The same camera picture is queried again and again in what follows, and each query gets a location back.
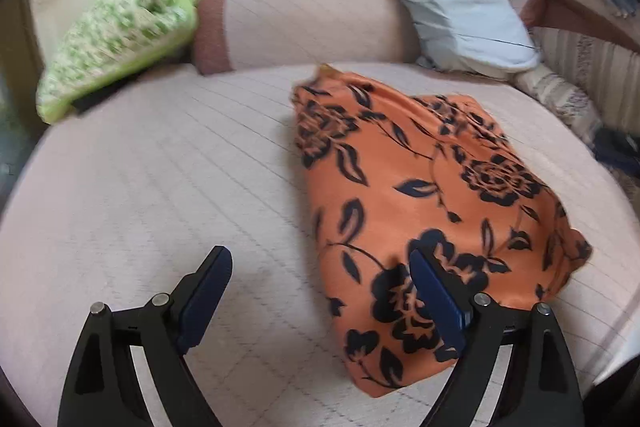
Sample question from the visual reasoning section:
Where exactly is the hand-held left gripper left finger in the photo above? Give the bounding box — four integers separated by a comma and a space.
56, 245, 234, 427

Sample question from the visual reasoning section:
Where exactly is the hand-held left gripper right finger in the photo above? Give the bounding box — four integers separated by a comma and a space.
409, 249, 586, 427

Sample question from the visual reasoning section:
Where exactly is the orange floral garment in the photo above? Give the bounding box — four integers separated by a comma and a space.
291, 63, 593, 399

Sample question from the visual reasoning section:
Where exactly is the green patterned pillow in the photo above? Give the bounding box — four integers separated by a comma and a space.
36, 0, 216, 124

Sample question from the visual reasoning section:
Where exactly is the striped beige cushion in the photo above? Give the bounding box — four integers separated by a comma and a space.
515, 27, 640, 142

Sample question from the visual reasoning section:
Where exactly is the pink quilted bolster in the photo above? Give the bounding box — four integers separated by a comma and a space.
192, 0, 421, 76

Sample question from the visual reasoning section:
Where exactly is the wooden headboard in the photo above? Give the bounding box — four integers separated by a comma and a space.
520, 0, 640, 55

